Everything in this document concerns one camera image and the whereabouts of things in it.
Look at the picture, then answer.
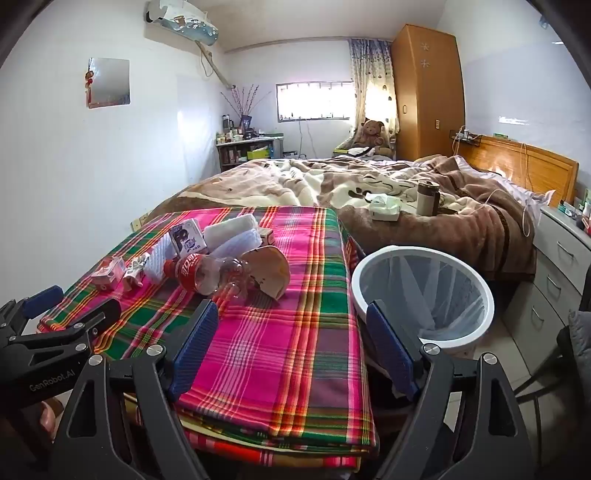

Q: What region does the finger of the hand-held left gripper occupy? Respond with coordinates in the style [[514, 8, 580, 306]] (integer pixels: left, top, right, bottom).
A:
[[0, 285, 64, 342], [7, 298, 123, 356]]

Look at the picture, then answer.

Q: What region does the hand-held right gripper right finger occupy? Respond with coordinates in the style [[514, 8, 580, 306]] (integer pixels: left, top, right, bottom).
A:
[[367, 300, 536, 480]]

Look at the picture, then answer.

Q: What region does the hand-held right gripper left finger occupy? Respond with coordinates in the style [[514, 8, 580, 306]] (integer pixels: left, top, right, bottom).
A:
[[51, 299, 220, 480]]

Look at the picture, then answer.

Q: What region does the red cartoon drink can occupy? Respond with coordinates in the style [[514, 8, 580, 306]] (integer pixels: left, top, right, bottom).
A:
[[90, 257, 126, 292]]

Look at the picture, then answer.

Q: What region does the printed wrapper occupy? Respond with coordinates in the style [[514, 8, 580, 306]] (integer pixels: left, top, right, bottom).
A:
[[122, 251, 152, 289]]

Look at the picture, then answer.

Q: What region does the clear bottle red label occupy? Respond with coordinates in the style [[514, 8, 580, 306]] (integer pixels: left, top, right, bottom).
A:
[[164, 253, 257, 305]]

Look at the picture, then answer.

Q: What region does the white mesh wastebasket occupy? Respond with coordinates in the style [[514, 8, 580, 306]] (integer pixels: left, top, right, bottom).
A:
[[351, 246, 495, 356]]

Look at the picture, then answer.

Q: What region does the white textured pad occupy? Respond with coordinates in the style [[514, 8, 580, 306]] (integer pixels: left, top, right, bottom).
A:
[[144, 231, 183, 282]]

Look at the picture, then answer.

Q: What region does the purple drink carton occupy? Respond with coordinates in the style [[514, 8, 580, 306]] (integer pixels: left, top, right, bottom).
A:
[[170, 219, 207, 257]]

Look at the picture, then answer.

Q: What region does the white paper towel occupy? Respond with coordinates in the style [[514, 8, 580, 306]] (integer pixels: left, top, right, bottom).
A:
[[203, 213, 259, 241], [210, 231, 264, 259]]

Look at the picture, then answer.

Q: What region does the person's left hand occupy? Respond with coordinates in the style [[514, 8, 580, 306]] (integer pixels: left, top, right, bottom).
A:
[[39, 398, 63, 437]]

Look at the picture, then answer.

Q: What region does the pink green plaid cloth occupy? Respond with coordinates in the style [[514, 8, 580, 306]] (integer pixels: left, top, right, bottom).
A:
[[37, 205, 379, 467]]

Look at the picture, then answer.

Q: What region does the red striped folded quilt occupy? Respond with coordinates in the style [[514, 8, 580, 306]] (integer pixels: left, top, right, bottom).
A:
[[124, 401, 375, 480]]

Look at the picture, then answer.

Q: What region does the brown thermos mug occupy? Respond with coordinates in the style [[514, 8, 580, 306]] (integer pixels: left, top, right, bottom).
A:
[[417, 181, 441, 217]]

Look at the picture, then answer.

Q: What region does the grey nightstand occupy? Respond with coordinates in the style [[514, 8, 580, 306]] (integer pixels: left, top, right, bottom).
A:
[[503, 203, 591, 356]]

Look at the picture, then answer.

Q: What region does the brown patterned blanket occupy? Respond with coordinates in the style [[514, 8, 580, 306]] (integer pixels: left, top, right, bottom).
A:
[[139, 154, 539, 282]]

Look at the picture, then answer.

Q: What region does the black chair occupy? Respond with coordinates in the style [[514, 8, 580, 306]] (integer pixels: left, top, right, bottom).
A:
[[508, 309, 591, 480]]

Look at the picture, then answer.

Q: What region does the white storage shelf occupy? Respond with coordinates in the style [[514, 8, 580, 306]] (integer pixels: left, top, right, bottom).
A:
[[215, 136, 283, 174]]

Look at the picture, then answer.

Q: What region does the lilac bed sheet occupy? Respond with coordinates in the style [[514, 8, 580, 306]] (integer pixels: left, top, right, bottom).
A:
[[455, 154, 555, 208]]

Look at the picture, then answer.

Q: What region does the row of small bottles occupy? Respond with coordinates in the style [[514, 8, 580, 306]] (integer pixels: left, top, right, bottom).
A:
[[216, 115, 259, 143]]

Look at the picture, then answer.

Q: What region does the green edged seat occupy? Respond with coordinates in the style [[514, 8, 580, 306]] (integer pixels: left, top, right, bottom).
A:
[[332, 140, 398, 161]]

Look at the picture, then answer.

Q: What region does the brown teddy bear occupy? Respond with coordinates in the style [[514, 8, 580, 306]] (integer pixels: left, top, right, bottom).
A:
[[353, 119, 393, 155]]

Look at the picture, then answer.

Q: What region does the wooden headboard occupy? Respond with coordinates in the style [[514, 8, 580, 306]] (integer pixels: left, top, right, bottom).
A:
[[466, 134, 580, 204]]

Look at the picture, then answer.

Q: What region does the dried branch bouquet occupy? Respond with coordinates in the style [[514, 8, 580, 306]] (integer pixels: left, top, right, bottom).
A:
[[221, 84, 271, 116]]

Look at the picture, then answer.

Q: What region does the wooden wardrobe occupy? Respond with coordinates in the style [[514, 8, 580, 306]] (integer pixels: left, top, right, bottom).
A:
[[392, 24, 466, 162]]

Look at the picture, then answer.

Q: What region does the barred window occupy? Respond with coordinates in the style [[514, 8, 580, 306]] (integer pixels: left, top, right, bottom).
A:
[[276, 80, 354, 123]]

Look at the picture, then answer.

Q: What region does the wrapped air conditioner pipe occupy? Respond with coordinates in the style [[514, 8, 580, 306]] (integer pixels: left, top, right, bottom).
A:
[[196, 41, 236, 89]]

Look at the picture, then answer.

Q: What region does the floral curtain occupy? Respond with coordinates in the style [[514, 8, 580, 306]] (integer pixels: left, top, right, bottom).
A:
[[348, 38, 399, 139]]

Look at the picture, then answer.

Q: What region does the white charging cable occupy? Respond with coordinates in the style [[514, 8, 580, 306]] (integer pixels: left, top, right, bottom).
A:
[[485, 141, 539, 238]]

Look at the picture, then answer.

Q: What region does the silver wall mirror sheet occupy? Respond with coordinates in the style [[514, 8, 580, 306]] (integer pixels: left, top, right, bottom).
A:
[[88, 58, 131, 109]]

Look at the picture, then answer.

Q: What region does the wall air conditioner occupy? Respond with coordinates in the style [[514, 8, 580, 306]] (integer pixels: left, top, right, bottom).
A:
[[144, 0, 220, 47]]

